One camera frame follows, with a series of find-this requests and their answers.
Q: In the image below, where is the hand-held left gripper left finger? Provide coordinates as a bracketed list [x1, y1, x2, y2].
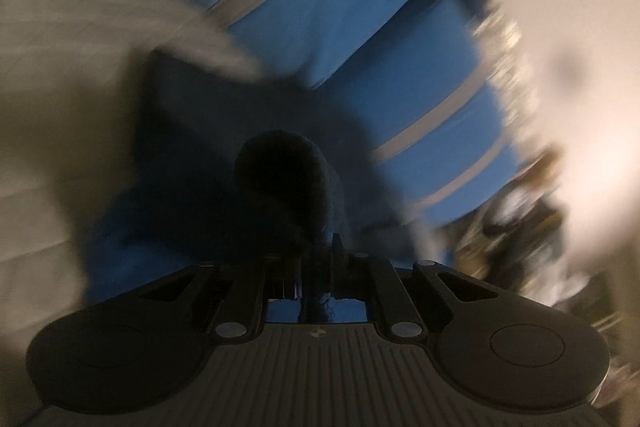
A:
[135, 254, 303, 340]

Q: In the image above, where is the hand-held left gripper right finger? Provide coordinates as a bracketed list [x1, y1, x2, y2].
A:
[330, 232, 488, 340]

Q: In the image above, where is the blue fleece jacket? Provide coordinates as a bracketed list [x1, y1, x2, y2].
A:
[85, 47, 413, 325]

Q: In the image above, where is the white quilted bedspread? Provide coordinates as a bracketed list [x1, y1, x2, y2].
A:
[0, 0, 268, 408]

